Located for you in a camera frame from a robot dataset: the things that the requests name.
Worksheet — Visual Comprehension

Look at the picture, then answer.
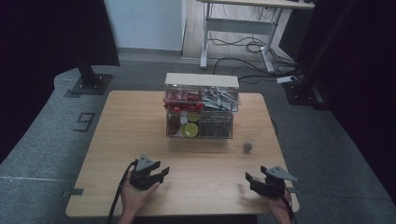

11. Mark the person's left hand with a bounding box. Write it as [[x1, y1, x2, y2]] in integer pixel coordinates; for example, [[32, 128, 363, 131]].
[[120, 169, 162, 218]]

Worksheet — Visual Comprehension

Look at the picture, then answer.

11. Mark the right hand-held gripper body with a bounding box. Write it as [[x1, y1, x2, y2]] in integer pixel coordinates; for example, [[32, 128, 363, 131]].
[[261, 165, 299, 199]]

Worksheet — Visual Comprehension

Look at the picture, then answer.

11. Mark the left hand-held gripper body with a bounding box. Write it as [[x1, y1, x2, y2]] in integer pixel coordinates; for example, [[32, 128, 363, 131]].
[[129, 154, 158, 191]]

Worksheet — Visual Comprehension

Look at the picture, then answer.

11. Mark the person's right hand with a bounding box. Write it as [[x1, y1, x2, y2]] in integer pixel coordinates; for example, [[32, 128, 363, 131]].
[[264, 189, 295, 218]]

